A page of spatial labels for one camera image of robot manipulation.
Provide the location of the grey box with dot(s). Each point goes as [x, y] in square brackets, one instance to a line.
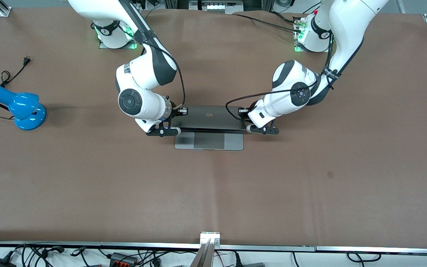
[252, 264]

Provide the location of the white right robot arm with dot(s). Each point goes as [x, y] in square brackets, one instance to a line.
[139, 100]

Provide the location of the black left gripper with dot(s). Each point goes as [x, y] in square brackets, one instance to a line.
[248, 111]

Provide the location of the blue desk lamp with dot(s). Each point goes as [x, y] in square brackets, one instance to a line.
[24, 111]

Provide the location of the silver grey laptop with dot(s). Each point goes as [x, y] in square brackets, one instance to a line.
[198, 120]

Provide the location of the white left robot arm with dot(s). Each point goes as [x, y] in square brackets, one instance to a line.
[295, 92]

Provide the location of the black red power strip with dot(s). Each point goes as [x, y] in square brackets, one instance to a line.
[122, 259]

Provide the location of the black power adapter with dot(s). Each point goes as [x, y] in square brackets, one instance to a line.
[0, 263]

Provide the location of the white power strip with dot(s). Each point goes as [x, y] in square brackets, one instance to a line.
[217, 6]

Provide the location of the aluminium extrusion post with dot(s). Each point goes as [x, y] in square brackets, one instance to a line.
[207, 256]

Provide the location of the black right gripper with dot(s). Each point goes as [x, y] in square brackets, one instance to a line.
[175, 112]

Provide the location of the brown table cover mat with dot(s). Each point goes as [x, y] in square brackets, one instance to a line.
[213, 193]

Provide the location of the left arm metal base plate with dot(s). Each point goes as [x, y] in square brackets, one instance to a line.
[295, 40]

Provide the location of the aluminium table edge rail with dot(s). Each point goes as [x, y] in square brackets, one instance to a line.
[87, 244]

